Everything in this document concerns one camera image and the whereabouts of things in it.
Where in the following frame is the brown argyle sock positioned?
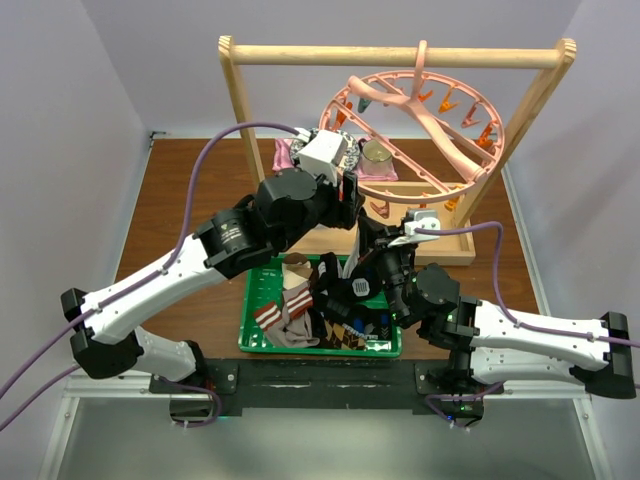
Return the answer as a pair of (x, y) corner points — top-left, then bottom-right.
(319, 319), (366, 351)

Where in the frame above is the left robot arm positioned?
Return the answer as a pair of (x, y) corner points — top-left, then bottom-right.
(61, 168), (364, 392)

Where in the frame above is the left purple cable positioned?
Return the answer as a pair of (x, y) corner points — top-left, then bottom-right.
(0, 121), (306, 433)

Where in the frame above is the brown and cream sock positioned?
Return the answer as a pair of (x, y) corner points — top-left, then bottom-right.
(281, 253), (313, 290)

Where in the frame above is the pink round clip hanger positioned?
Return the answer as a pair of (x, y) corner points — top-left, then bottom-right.
(318, 41), (506, 202)

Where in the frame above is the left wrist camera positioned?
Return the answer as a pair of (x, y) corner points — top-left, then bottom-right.
(298, 130), (346, 183)

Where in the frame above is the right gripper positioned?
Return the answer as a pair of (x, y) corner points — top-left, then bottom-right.
(356, 215), (418, 324)

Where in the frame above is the floral ceramic plate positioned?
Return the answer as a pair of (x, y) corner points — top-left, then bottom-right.
(289, 130), (360, 171)

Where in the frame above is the green plastic tray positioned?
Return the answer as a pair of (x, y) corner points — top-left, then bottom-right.
(238, 253), (403, 358)

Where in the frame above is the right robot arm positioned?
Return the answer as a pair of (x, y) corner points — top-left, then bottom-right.
(357, 212), (636, 399)

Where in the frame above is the black sock with blue logo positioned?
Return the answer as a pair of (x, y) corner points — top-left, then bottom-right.
(342, 272), (392, 341)

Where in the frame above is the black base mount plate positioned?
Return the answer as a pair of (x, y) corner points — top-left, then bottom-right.
(148, 356), (505, 418)

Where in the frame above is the grey sock with red stripes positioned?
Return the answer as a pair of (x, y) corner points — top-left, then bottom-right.
(253, 282), (320, 348)

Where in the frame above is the wooden hanging rack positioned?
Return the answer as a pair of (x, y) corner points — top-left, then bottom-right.
(217, 34), (578, 266)

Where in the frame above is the black sock with white stripes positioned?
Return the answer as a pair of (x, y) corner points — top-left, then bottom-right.
(311, 252), (350, 324)

